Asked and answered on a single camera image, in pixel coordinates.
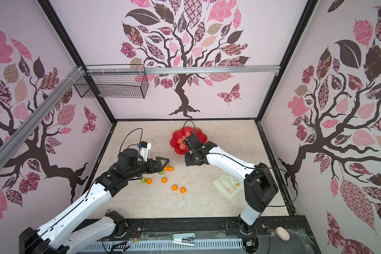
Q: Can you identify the black base platform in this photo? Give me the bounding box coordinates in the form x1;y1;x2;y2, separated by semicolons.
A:
77;215;320;254

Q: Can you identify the black wire basket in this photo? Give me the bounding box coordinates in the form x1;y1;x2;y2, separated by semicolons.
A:
74;63;149;99

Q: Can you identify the purple fake grape bunch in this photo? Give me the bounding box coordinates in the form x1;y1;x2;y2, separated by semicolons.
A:
192;127;202;134

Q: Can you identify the aluminium rail bar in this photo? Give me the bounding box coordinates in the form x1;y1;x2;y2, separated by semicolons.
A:
0;66;85;170
86;65;280;75

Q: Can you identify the aluminium rail bar back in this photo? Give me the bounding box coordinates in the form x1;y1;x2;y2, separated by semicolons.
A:
86;65;280;75

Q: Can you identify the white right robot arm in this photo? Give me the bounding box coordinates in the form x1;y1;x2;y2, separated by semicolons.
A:
184;134;279;235

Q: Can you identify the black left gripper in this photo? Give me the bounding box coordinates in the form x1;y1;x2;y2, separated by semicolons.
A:
127;157;170;180

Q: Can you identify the green white food pouch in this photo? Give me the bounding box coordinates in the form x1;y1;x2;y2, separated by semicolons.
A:
213;172;242;200

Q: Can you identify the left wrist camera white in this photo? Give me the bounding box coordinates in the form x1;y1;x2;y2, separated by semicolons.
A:
138;141;151;162

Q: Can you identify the white slotted cable duct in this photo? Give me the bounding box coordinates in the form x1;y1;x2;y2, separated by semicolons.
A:
79;239;245;254

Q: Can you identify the orange fake fruit cluster top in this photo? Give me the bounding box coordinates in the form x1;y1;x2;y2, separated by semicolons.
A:
164;166;174;171

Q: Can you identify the red flower fruit bowl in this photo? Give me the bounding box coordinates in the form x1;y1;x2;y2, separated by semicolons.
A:
170;127;207;155

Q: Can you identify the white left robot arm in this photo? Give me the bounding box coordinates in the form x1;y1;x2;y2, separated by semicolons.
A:
19;148;169;254

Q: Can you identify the aluminium rail bar left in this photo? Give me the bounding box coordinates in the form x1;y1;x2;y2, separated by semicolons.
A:
0;66;85;170

